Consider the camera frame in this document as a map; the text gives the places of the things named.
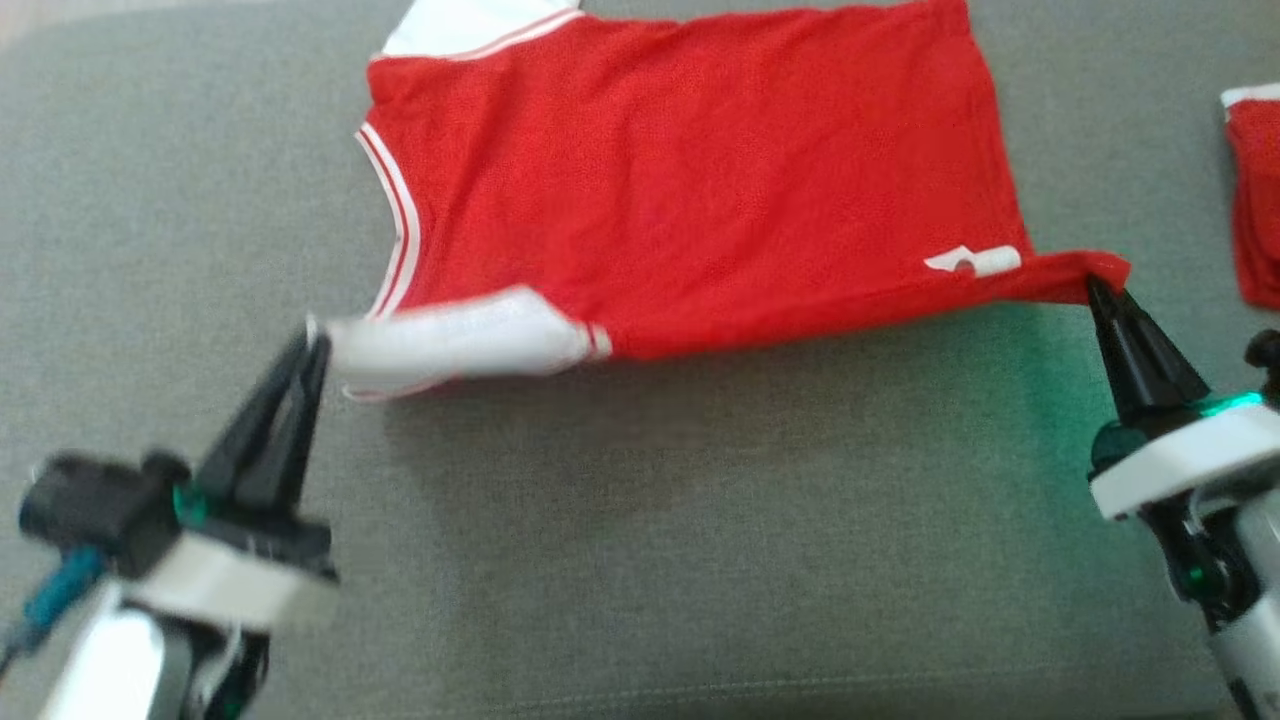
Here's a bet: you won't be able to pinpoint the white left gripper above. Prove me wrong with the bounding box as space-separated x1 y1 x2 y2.
125 328 341 633

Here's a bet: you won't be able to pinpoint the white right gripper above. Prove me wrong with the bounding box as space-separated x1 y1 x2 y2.
1086 276 1280 521

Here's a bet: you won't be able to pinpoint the red shorts with white stripe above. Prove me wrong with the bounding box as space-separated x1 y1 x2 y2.
1220 84 1280 311

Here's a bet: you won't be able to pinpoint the red jersey with white sleeves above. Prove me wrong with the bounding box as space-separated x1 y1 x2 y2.
305 0 1133 403

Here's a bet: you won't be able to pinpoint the large grey sofa ottoman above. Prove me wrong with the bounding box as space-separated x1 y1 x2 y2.
0 0 1280 720

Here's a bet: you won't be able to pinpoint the blue camera cable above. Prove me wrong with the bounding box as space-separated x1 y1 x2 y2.
0 548 106 681

